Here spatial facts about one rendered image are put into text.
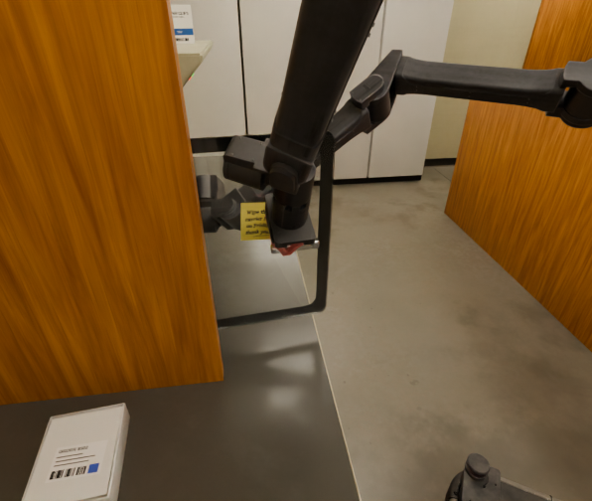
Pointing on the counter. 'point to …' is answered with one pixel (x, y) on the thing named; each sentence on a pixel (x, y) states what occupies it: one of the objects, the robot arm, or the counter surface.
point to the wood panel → (78, 205)
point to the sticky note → (253, 222)
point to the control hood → (192, 57)
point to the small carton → (183, 24)
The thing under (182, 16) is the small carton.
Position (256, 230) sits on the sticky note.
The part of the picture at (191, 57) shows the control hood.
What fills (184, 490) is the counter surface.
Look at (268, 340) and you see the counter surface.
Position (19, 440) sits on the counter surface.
